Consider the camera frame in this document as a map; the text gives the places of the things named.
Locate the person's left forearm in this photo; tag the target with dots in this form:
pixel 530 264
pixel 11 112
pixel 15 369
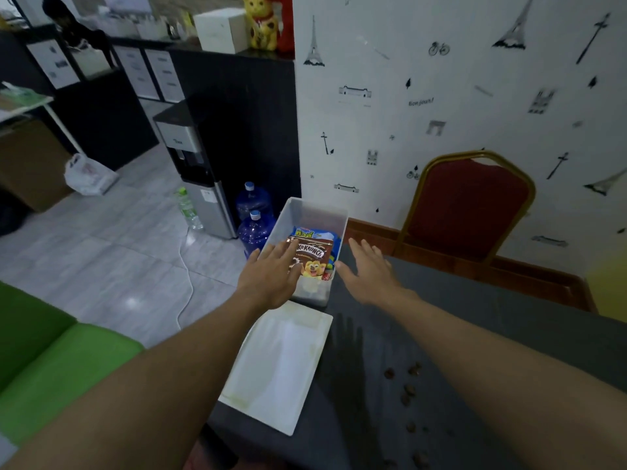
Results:
pixel 132 396

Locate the Koko Krunch cereal pouch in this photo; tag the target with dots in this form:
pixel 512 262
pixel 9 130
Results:
pixel 316 261

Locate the red chair gold frame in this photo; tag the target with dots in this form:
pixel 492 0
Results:
pixel 465 205

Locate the brown cardboard carton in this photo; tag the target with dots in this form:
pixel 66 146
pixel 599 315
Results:
pixel 34 166

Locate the person's left hand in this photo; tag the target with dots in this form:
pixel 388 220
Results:
pixel 269 278

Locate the silver black water dispenser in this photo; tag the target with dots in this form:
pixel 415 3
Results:
pixel 210 210

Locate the clear plastic storage bin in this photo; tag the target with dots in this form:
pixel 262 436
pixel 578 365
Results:
pixel 313 212

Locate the red carton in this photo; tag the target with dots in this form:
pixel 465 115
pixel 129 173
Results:
pixel 286 24

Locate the person's right hand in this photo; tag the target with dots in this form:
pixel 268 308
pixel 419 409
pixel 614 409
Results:
pixel 374 278

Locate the yellow cat figurine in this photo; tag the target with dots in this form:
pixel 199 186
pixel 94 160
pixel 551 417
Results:
pixel 262 24

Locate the white cube carton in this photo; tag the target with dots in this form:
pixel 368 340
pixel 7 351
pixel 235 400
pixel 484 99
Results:
pixel 220 31

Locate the white bin lid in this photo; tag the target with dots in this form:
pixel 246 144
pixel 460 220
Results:
pixel 279 367

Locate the green chair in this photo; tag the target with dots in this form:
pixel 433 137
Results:
pixel 49 367

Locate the wide blue wafer snack packet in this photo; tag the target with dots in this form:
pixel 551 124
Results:
pixel 313 233

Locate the blue water jug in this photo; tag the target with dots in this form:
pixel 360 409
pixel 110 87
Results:
pixel 252 200
pixel 254 234

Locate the white paper sheet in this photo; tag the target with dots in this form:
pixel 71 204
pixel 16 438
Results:
pixel 137 73
pixel 165 75
pixel 93 63
pixel 54 63

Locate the black bag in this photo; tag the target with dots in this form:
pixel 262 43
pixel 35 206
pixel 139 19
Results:
pixel 10 212

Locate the white shelf stand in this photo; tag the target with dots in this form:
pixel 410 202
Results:
pixel 24 100

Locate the white plastic bag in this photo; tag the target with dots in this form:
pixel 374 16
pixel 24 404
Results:
pixel 90 176

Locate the green capped clear bottle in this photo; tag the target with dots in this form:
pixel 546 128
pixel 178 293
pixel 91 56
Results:
pixel 188 210

